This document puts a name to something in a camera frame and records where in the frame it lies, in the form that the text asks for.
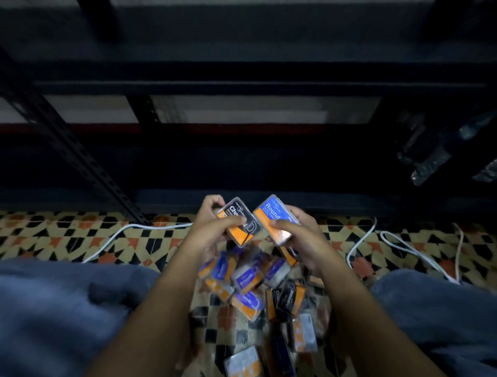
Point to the person's right leg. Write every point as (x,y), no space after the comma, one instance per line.
(446,318)

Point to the blue label dental floss box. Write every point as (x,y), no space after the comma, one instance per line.
(272,211)

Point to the person's leg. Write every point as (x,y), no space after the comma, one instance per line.
(446,318)
(58,318)

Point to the person's right hand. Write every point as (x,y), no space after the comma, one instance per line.
(310,244)

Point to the dark metal shelf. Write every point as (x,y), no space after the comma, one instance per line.
(272,74)

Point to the person's right forearm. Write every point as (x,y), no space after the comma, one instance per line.
(369,330)

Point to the pack of clear plastic bottles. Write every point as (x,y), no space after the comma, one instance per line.
(431,167)

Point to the person's left leg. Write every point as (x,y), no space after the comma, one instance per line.
(58,318)

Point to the black label dental floss box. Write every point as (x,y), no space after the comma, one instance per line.
(242,233)

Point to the pile of dental floss boxes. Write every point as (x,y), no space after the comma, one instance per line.
(248,277)

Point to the person's left forearm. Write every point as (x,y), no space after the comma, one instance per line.
(155,322)

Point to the person's left hand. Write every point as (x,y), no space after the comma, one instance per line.
(205,233)

